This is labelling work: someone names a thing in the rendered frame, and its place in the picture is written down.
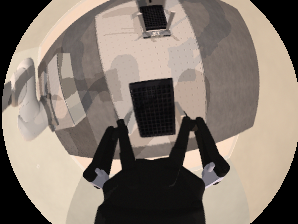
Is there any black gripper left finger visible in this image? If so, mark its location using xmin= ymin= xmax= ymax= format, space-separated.
xmin=83 ymin=107 xmax=141 ymax=189

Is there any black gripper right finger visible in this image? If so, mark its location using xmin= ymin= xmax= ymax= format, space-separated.
xmin=158 ymin=101 xmax=230 ymax=189

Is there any black well plate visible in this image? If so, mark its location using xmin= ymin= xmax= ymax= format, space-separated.
xmin=140 ymin=5 xmax=167 ymax=31
xmin=129 ymin=78 xmax=176 ymax=138

